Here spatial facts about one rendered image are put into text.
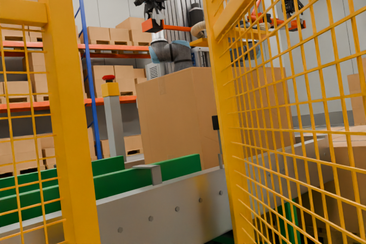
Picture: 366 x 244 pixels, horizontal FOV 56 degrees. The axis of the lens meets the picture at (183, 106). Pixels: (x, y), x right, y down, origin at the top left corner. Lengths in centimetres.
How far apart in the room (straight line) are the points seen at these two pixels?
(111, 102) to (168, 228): 100
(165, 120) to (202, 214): 51
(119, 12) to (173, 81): 1032
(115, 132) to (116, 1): 1006
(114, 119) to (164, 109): 45
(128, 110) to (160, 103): 955
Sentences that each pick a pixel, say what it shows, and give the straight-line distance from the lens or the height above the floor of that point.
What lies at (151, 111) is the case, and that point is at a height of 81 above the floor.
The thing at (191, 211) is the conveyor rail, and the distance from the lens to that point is 99.
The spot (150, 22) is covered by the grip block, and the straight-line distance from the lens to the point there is 177.
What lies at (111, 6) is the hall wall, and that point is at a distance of 1157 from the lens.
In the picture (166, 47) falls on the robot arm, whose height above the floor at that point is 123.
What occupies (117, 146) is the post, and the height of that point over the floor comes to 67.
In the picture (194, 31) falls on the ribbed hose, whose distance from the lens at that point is 173.
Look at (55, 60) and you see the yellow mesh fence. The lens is 68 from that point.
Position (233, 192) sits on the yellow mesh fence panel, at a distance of 99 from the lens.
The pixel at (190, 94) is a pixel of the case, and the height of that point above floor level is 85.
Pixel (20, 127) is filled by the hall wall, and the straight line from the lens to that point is 984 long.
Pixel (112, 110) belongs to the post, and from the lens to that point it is 180.
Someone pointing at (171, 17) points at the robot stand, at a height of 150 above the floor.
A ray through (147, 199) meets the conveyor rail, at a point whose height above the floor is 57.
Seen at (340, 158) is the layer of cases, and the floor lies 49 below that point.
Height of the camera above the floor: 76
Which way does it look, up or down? 2 degrees up
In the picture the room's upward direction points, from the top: 7 degrees counter-clockwise
